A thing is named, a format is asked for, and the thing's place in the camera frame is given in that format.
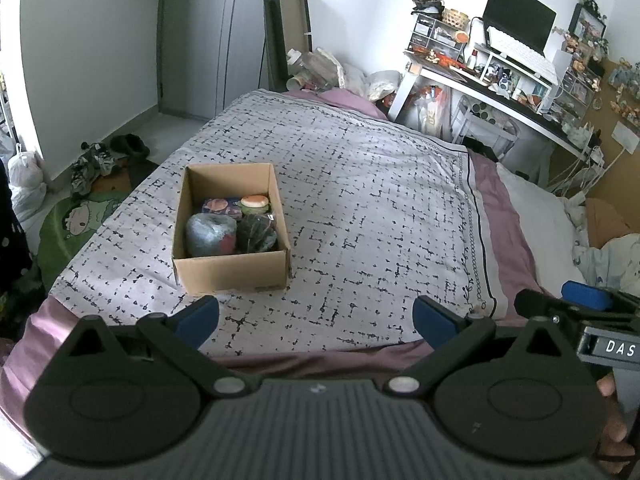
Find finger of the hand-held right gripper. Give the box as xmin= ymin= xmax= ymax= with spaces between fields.
xmin=561 ymin=280 xmax=617 ymax=312
xmin=514 ymin=287 xmax=587 ymax=330

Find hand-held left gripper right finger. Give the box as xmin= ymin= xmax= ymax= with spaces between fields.
xmin=382 ymin=294 xmax=564 ymax=401

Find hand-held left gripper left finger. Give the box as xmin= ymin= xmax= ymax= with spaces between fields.
xmin=66 ymin=295 xmax=261 ymax=401

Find cardboard box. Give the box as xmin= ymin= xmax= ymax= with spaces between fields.
xmin=171 ymin=162 xmax=293 ymax=295
xmin=262 ymin=0 xmax=314 ymax=94

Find light blue fluffy plush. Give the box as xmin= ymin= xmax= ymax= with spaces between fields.
xmin=185 ymin=213 xmax=239 ymax=258

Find dark cloth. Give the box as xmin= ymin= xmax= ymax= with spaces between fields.
xmin=235 ymin=214 xmax=279 ymax=254

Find blue printed tissue pack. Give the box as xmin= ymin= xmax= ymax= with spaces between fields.
xmin=201 ymin=197 xmax=244 ymax=219

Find green and orange round tin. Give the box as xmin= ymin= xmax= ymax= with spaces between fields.
xmin=239 ymin=194 xmax=271 ymax=216

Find person's right hand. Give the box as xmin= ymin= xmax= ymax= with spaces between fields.
xmin=594 ymin=373 xmax=632 ymax=467

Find light printed quilt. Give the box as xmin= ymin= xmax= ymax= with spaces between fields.
xmin=564 ymin=194 xmax=640 ymax=294

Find white pillow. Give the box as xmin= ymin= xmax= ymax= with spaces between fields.
xmin=494 ymin=162 xmax=584 ymax=282

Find white black-patterned blanket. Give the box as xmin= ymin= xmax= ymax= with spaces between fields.
xmin=49 ymin=88 xmax=502 ymax=359

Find green cartoon rug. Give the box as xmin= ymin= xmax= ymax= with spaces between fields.
xmin=37 ymin=159 xmax=167 ymax=292

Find white metal stool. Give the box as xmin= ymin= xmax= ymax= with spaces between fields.
xmin=449 ymin=94 xmax=522 ymax=162

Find grey patterned sneaker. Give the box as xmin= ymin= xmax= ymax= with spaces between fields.
xmin=69 ymin=156 xmax=99 ymax=197
xmin=87 ymin=142 xmax=119 ymax=177

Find dark fuzzy slippers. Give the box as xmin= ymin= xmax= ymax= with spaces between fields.
xmin=109 ymin=133 xmax=152 ymax=162

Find white desk shelf riser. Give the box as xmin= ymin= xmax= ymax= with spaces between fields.
xmin=471 ymin=41 xmax=562 ymax=112

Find white plastic bag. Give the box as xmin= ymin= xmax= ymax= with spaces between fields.
xmin=7 ymin=144 xmax=49 ymax=212

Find white desk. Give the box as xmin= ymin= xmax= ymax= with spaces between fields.
xmin=387 ymin=49 xmax=607 ymax=172

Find white keyboard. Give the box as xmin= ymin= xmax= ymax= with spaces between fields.
xmin=487 ymin=27 xmax=559 ymax=79

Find pile of white plastic bags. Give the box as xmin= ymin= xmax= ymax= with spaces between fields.
xmin=339 ymin=61 xmax=402 ymax=102

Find framed picture with plant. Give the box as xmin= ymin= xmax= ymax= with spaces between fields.
xmin=569 ymin=0 xmax=610 ymax=47

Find clear plastic jar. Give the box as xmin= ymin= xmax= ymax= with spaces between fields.
xmin=285 ymin=48 xmax=327 ymax=92

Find clear drawer organizer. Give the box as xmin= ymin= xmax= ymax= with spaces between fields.
xmin=406 ymin=9 xmax=469 ymax=57

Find grey wardrobe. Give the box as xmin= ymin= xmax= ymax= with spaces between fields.
xmin=157 ymin=0 xmax=282 ymax=122

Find black monitor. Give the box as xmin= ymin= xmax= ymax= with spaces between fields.
xmin=482 ymin=0 xmax=558 ymax=57

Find woven basket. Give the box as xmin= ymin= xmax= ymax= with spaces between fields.
xmin=442 ymin=7 xmax=471 ymax=29

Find leaning flat cardboard box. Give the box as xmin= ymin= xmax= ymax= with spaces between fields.
xmin=262 ymin=0 xmax=314 ymax=94

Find white wall socket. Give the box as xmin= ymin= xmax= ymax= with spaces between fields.
xmin=610 ymin=124 xmax=640 ymax=154

